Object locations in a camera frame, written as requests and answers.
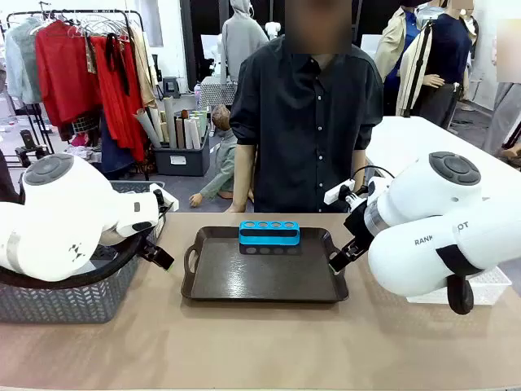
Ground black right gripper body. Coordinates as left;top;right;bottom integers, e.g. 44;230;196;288
344;199;375;245

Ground person's right forearm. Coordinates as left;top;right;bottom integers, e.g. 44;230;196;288
226;142;258;213

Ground small grey plastic basket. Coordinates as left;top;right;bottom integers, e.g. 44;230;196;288
107;181;168;245

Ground blue test tube rack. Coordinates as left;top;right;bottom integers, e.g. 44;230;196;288
238;220;301;247

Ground dark brown serving tray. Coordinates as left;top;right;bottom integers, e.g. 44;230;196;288
181;226;350;305

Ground grey storage bin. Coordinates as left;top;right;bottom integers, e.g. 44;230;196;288
152;125;211;178

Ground navy blue garment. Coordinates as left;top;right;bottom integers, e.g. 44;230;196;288
99;116;143;174

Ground white table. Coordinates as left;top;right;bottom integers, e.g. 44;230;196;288
366;116;521;200

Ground person in black shirt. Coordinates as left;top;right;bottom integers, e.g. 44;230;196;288
229;0;385;213

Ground large grey plastic basket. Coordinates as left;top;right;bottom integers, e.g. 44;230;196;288
0;244;143;325

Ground child mannequin green clothes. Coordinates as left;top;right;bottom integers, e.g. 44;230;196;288
189;104;239;207

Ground brown paper roll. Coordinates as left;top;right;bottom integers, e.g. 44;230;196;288
174;116;186;150

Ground white paper roll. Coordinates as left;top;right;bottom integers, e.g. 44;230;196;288
183;117;195;151

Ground beige paper roll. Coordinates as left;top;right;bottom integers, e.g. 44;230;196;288
190;116;202;151

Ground slanted grey paper roll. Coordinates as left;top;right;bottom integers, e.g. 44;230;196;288
135;108;163;148

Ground tall grey paper roll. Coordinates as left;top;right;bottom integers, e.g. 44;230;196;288
163;96;178;150

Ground checkered bag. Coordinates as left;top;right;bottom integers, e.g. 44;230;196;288
72;116;101;136

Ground white plastic basket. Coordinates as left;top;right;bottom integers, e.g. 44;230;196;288
406;266;513;306

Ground long red garment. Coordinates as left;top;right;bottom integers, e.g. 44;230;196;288
90;35;148;163

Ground black floor device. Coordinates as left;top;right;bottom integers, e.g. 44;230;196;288
15;129;46;166

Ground dark step stool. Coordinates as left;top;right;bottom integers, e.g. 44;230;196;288
162;76;181;99

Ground patterned tablecloth table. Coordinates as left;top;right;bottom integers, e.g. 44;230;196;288
196;76;238;110

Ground black tripod stand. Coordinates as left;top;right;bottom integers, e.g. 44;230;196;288
402;20;433;119

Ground beige garment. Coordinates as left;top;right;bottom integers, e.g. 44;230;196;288
129;27;159;109

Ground blurred background person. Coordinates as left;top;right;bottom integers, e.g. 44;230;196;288
483;18;521;158

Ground beige trench coat mannequin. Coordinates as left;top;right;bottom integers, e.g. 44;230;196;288
374;4;427;117

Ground red dress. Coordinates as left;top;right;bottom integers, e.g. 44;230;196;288
34;20;103;128

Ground black scarf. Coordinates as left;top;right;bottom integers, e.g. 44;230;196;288
104;33;131;97

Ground brown patterned scarf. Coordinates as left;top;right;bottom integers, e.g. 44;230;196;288
84;35;98;75

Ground navy dress mannequin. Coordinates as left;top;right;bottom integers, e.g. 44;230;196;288
421;0;475;128

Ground grey hoodie mannequin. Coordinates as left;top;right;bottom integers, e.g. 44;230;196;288
221;0;269;82

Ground light fuzzy garment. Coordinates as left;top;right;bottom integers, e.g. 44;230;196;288
4;16;42;105

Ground black metal clothes rack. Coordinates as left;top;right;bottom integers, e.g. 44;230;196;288
6;8;151;180

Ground black left arm hose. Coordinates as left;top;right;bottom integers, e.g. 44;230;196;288
0;234;147;290

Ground black arm hose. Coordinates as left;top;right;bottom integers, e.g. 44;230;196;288
436;243;486;315
0;234;147;290

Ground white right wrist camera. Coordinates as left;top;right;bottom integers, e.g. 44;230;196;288
324;178;356;205

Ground thin black camera cable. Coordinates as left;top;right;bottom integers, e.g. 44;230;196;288
352;165;396;192

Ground black right arm hose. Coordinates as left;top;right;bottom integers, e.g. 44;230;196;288
436;243;486;315

